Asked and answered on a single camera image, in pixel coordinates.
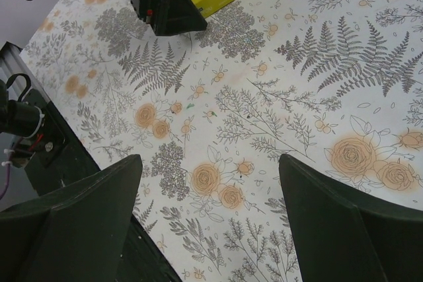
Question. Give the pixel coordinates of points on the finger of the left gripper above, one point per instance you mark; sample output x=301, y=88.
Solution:
x=174, y=17

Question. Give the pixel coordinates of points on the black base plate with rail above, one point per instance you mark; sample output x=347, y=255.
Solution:
x=52, y=157

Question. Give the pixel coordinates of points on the floral table mat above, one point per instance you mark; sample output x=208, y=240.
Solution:
x=336, y=84

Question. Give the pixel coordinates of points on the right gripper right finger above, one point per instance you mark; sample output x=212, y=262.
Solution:
x=343, y=234

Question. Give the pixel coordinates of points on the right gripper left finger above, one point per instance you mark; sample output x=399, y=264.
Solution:
x=75, y=233

